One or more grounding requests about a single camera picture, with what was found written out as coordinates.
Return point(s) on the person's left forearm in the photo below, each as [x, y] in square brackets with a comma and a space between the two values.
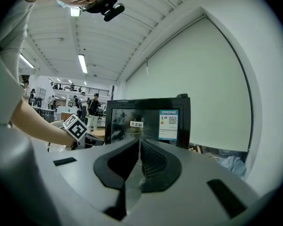
[42, 126]

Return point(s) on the black head camera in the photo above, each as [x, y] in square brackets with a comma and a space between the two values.
[113, 12]

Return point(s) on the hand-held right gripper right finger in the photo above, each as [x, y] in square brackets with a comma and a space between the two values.
[193, 173]

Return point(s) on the white roller blind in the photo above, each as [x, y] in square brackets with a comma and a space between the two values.
[193, 83]

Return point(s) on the black glass-door fridge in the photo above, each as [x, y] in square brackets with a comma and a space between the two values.
[187, 123]

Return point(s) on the wooden table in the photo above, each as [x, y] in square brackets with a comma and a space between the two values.
[97, 134]

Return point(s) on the black balcony railing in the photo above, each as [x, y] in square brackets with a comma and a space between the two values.
[85, 88]

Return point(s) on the blue cloth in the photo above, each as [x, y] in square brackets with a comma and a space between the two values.
[233, 165]

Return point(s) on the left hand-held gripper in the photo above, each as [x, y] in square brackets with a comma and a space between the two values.
[75, 127]

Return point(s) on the person's grey shirt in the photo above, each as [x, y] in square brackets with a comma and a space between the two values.
[11, 43]

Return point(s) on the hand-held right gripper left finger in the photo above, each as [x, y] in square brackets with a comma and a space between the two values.
[85, 185]

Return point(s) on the ceiling light tube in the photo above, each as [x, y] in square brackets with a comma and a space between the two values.
[75, 12]
[26, 61]
[82, 63]

